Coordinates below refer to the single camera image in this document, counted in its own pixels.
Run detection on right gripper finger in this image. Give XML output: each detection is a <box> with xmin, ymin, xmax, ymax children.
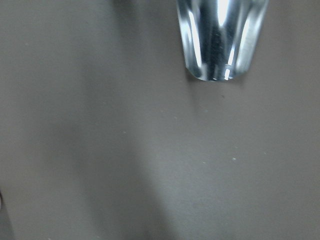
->
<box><xmin>176</xmin><ymin>0</ymin><xmax>269</xmax><ymax>82</ymax></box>

